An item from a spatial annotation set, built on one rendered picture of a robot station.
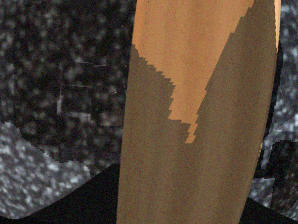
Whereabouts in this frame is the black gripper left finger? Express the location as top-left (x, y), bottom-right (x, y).
top-left (0, 164), bottom-right (120, 224)

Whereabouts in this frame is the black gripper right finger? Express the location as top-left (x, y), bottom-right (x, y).
top-left (239, 196), bottom-right (298, 224)

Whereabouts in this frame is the brown wooden board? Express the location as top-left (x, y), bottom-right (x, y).
top-left (116, 0), bottom-right (281, 224)

